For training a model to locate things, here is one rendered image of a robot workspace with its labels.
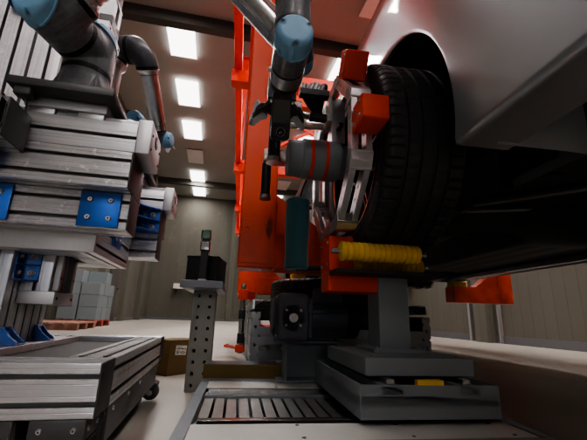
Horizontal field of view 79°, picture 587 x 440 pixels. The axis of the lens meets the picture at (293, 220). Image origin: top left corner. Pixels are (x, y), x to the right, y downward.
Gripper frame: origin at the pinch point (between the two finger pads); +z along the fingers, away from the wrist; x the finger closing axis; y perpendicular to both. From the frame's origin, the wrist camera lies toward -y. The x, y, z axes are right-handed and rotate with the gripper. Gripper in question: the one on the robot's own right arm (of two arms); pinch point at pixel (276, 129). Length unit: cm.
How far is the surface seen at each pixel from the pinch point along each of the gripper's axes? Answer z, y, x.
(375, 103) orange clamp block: -14.2, 2.4, -24.0
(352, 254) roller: 7.6, -33.2, -24.4
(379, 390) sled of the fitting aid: -3, -68, -27
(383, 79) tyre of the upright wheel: -7.4, 15.5, -29.5
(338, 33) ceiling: 556, 567, -177
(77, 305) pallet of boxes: 704, -40, 325
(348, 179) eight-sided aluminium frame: -0.9, -13.6, -20.7
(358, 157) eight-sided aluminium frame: -5.2, -8.8, -22.4
